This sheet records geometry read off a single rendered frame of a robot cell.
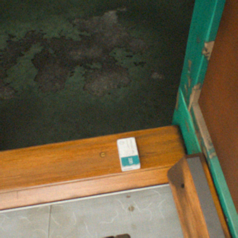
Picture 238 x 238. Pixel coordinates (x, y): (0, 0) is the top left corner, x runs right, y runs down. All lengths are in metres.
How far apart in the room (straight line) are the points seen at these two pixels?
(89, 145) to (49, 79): 1.15
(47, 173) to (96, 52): 1.29
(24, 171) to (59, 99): 1.07
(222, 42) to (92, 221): 0.39
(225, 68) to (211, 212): 0.22
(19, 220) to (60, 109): 1.07
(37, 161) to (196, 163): 0.31
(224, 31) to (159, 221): 0.36
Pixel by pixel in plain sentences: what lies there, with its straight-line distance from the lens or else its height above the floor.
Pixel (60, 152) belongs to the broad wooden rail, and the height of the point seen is 0.76.
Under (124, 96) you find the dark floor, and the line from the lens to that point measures 1.76.
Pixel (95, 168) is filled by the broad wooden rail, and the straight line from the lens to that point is 0.72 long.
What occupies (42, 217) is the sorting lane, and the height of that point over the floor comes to 0.74.
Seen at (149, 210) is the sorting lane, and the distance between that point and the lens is 0.71.
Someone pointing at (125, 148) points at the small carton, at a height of 0.79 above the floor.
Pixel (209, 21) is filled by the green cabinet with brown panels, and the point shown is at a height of 1.06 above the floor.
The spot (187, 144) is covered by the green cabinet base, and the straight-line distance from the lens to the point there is 0.74.
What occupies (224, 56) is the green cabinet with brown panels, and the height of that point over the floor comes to 1.03.
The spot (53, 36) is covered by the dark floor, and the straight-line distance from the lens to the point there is 2.07.
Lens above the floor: 1.41
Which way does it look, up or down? 56 degrees down
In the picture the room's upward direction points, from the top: 1 degrees counter-clockwise
